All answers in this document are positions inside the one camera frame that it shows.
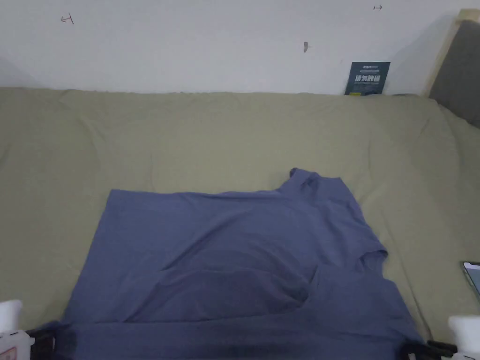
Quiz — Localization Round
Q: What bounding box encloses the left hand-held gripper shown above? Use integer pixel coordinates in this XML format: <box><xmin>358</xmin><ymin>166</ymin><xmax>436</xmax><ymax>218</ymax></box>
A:
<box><xmin>0</xmin><ymin>299</ymin><xmax>62</xmax><ymax>360</ymax></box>

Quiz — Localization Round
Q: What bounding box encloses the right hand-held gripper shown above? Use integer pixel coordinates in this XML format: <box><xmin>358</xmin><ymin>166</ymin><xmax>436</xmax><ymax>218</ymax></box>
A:
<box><xmin>401</xmin><ymin>315</ymin><xmax>480</xmax><ymax>360</ymax></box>

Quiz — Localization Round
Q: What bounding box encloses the dark blue shirt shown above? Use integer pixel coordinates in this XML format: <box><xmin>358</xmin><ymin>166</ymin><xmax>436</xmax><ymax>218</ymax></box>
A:
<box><xmin>48</xmin><ymin>167</ymin><xmax>426</xmax><ymax>360</ymax></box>

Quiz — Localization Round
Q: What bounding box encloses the smartphone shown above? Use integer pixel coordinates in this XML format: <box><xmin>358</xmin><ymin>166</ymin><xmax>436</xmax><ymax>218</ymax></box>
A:
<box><xmin>460</xmin><ymin>261</ymin><xmax>480</xmax><ymax>300</ymax></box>

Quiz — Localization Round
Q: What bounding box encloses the bed with pale green sheet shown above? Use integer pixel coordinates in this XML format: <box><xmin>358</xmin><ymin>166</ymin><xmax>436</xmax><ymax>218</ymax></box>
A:
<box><xmin>0</xmin><ymin>87</ymin><xmax>480</xmax><ymax>360</ymax></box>

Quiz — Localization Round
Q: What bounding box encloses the grey padded headboard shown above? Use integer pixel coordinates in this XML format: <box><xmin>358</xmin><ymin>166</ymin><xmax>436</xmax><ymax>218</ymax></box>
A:
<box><xmin>421</xmin><ymin>8</ymin><xmax>480</xmax><ymax>129</ymax></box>

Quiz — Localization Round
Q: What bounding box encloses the dark blue printed card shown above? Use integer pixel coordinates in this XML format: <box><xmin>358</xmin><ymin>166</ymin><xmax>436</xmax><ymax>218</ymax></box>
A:
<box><xmin>344</xmin><ymin>61</ymin><xmax>391</xmax><ymax>96</ymax></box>

